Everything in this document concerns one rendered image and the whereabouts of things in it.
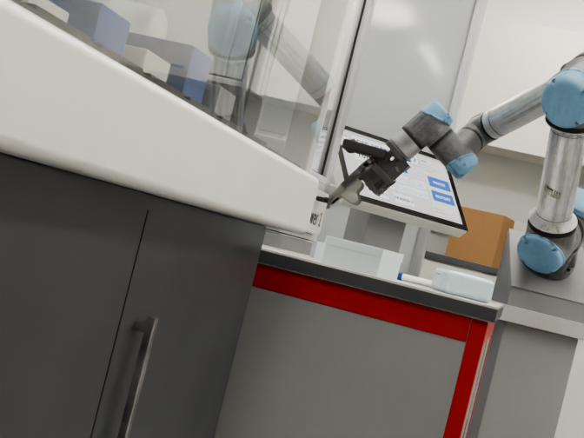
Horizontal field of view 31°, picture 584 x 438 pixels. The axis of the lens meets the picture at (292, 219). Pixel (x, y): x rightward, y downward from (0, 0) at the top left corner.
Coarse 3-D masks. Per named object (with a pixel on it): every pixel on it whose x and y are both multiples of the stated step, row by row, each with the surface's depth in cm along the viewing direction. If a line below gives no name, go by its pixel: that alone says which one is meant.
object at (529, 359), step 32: (512, 320) 267; (544, 320) 268; (512, 352) 271; (544, 352) 272; (480, 384) 278; (512, 384) 271; (544, 384) 272; (480, 416) 272; (512, 416) 271; (544, 416) 272
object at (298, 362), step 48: (288, 288) 199; (336, 288) 197; (384, 288) 194; (240, 336) 200; (288, 336) 198; (336, 336) 196; (384, 336) 195; (432, 336) 193; (480, 336) 191; (240, 384) 200; (288, 384) 198; (336, 384) 196; (384, 384) 194; (432, 384) 192; (240, 432) 199; (288, 432) 197; (336, 432) 195; (384, 432) 193; (432, 432) 192
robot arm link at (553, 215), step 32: (576, 64) 235; (544, 96) 235; (576, 96) 230; (576, 128) 236; (576, 160) 243; (544, 192) 250; (576, 192) 251; (544, 224) 254; (576, 224) 255; (544, 256) 256
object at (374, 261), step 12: (336, 240) 203; (324, 252) 204; (336, 252) 203; (348, 252) 201; (360, 252) 200; (372, 252) 199; (384, 252) 198; (336, 264) 202; (348, 264) 201; (360, 264) 200; (372, 264) 198; (384, 264) 199; (396, 264) 203; (384, 276) 200; (396, 276) 204
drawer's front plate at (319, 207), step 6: (318, 192) 271; (324, 192) 279; (318, 204) 275; (324, 204) 282; (312, 210) 269; (318, 210) 277; (324, 210) 284; (318, 216) 279; (312, 222) 273; (318, 222) 280; (312, 228) 274; (318, 228) 282; (318, 234) 284
